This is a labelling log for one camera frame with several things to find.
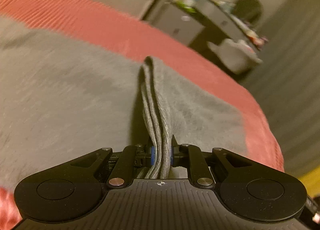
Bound grey small cabinet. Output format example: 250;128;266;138
150;1;204;46

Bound grey vanity desk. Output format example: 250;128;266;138
194;0;265;53

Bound red ribbed bed cover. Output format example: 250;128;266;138
1;0;284;229

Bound round vanity mirror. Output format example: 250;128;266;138
231;0;263;27

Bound grey sweat pants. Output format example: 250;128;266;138
1;17;248;190

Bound grey fluffy chair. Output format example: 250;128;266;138
207;39;263;74

